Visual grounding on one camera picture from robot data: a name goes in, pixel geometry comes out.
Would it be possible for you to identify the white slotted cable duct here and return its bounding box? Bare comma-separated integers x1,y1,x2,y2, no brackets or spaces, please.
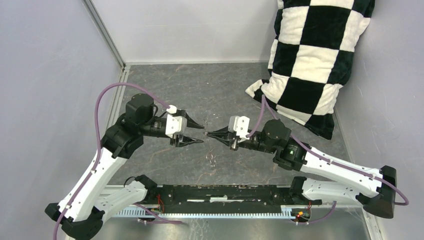
86,206,294,220

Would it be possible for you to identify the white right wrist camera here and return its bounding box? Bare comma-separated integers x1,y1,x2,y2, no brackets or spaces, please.
228,115,250,140

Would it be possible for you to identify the aluminium frame rail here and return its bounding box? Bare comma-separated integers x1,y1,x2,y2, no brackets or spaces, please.
82,0,131,128

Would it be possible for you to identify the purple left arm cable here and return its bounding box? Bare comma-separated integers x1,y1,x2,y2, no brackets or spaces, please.
52,82,185,240

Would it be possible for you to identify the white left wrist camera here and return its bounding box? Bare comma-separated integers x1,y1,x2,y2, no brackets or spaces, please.
165,114,187,139

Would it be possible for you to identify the black white checkered pillow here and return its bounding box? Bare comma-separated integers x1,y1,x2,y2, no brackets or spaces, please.
246,0,376,140

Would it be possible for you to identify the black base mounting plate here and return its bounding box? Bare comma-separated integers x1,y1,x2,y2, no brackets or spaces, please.
125,184,322,215

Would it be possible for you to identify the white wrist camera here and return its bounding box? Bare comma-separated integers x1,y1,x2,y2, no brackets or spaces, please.
228,115,250,140
165,114,187,139

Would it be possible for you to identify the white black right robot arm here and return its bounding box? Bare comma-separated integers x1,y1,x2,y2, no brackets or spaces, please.
206,116,397,219

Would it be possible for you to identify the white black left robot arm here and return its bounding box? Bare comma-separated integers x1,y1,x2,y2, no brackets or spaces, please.
45,93,204,240

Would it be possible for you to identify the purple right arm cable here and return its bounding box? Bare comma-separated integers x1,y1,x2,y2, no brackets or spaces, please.
246,94,410,226

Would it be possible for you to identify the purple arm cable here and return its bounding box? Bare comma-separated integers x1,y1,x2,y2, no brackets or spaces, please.
246,94,410,226
52,82,185,240

